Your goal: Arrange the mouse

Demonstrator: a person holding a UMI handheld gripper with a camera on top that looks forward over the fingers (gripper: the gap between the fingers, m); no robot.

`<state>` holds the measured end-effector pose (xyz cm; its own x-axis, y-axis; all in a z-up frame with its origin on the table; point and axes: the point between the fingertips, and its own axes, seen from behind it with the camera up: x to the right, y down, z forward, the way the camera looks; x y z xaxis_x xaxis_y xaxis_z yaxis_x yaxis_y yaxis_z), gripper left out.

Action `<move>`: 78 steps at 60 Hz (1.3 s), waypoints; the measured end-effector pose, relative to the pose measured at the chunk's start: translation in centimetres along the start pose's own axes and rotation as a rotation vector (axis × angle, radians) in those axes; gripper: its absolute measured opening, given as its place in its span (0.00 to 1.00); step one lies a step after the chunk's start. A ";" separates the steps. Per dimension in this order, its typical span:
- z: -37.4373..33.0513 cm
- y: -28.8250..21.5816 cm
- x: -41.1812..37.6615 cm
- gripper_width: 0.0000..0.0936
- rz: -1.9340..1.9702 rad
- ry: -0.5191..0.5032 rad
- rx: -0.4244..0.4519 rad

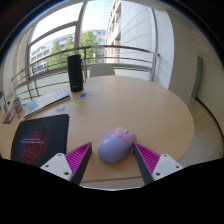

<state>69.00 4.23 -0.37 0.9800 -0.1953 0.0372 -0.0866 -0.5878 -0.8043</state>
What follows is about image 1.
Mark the light blue illustrated magazine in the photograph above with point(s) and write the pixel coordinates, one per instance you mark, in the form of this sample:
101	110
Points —
46	100

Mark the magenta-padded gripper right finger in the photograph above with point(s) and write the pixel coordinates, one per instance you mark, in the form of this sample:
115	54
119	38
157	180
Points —
150	160

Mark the black tall tumbler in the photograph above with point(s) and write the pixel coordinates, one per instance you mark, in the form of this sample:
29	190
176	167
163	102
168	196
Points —
75	73

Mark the round yellow sticker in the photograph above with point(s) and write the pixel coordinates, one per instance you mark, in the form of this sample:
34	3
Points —
76	102

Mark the small white orange carton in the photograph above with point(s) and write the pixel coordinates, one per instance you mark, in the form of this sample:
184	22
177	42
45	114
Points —
18	104

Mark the small white blue box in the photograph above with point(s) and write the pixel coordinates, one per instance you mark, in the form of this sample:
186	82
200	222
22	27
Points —
6	106

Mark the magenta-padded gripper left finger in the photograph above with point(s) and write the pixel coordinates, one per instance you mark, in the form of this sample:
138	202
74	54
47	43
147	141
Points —
77	159

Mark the metal balcony railing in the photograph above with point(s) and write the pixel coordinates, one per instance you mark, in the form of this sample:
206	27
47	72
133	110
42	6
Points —
100	60

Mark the pink and lilac computer mouse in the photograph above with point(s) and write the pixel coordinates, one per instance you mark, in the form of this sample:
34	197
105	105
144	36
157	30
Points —
115	145

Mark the red book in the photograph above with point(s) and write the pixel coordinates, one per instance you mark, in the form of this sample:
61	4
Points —
9	115

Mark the white chair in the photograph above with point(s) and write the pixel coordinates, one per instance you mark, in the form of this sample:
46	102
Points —
101	70

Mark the black mouse pad red print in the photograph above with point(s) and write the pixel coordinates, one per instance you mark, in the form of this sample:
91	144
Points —
40	138

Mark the small blue sticker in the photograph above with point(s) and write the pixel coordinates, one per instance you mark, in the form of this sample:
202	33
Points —
84	95

